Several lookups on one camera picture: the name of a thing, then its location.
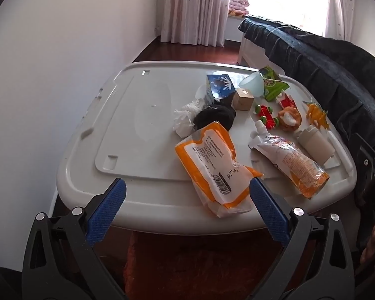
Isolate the orange toy dinosaur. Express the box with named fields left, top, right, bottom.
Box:
left=302, top=100, right=331, bottom=130

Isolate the white bed frame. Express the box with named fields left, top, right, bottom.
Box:
left=237, top=31, right=269, bottom=69

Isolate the white plastic bottle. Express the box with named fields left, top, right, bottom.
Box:
left=295, top=124, right=336, bottom=161

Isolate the toy cream donut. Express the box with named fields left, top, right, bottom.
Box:
left=276, top=106, right=302, bottom=132

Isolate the green snack packet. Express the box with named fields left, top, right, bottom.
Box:
left=259, top=65, right=291, bottom=102

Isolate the red green toy car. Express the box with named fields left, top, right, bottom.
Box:
left=254, top=104, right=281, bottom=129

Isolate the white tissue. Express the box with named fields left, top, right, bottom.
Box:
left=174, top=97, right=207, bottom=137

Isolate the orange snack packet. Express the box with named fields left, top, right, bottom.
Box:
left=175, top=122, right=265, bottom=219

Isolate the blue milk carton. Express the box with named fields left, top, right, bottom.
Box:
left=204, top=74, right=236, bottom=105

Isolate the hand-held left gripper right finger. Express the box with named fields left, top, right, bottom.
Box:
left=246, top=177, right=356, bottom=300

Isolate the folded pink blanket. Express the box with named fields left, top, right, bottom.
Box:
left=228, top=0, right=251, bottom=16

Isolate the pink patterned curtain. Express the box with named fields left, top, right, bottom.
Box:
left=160, top=0, right=231, bottom=47
left=323, top=0, right=357, bottom=40

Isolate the black bag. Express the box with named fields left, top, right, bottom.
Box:
left=192, top=104, right=237, bottom=131

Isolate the dark blue sofa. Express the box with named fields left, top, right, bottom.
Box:
left=238, top=16, right=375, bottom=151

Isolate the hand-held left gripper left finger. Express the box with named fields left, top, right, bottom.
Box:
left=21, top=177, right=127, bottom=300

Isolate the small brown cardboard box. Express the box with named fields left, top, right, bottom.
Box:
left=232, top=88, right=255, bottom=111

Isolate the orange white spout pouch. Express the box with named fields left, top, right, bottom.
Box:
left=248, top=121, right=330, bottom=198

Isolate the red white small carton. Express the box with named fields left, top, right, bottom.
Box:
left=275, top=92, right=297, bottom=111

